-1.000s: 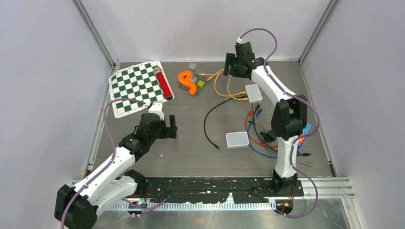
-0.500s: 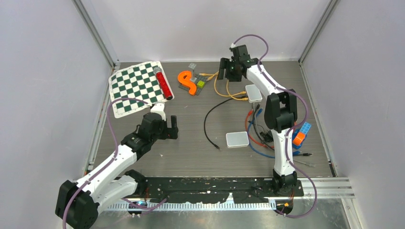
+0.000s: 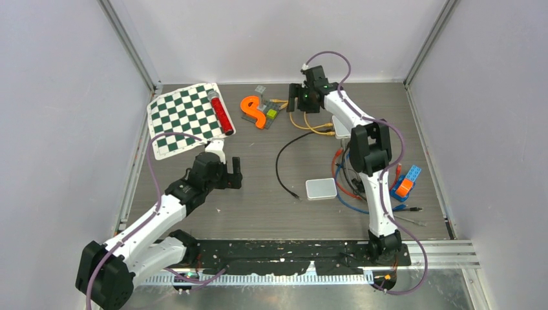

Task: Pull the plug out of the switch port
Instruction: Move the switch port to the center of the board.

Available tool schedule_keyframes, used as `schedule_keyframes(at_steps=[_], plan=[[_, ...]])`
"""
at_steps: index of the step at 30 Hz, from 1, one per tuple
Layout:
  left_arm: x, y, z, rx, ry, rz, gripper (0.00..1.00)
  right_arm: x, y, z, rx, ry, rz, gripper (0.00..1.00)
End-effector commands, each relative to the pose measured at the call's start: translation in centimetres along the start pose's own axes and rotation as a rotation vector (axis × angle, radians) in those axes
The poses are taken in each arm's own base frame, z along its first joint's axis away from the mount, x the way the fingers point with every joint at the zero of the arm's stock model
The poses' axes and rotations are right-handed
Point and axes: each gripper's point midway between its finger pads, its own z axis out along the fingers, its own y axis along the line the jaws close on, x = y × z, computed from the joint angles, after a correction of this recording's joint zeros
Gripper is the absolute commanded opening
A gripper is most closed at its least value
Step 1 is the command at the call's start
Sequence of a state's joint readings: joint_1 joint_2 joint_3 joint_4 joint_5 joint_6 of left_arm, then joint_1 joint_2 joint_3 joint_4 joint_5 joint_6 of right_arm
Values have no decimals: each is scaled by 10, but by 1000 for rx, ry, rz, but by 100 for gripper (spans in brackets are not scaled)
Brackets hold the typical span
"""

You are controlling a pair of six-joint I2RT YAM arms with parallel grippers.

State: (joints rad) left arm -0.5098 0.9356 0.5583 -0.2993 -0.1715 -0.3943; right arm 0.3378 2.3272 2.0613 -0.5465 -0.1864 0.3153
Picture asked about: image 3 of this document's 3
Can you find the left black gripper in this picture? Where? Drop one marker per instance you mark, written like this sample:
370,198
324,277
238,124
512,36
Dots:
230,180

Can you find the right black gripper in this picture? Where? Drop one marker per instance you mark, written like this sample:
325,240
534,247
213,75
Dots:
296,90

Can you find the white network switch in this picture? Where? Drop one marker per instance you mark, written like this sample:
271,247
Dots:
341,132
321,189

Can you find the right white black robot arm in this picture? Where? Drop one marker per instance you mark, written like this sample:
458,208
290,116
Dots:
370,154

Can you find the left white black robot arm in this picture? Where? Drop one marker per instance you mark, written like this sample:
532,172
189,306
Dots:
108,272

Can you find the grey lego tower piece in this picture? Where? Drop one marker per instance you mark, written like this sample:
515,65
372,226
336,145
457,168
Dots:
260,94

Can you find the yellow-green lego brick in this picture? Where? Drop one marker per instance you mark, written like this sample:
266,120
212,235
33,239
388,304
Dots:
271,114

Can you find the orange S-shaped toy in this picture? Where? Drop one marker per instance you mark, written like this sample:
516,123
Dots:
249,106

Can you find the red toy microphone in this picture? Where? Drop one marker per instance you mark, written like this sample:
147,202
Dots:
220,111

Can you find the green white chessboard mat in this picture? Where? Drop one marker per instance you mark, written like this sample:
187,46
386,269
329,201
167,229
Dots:
187,110

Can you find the blue orange lego bricks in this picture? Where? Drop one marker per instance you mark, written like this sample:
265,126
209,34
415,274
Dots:
404,184

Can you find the black mounting base plate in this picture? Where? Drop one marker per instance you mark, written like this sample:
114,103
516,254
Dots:
288,257

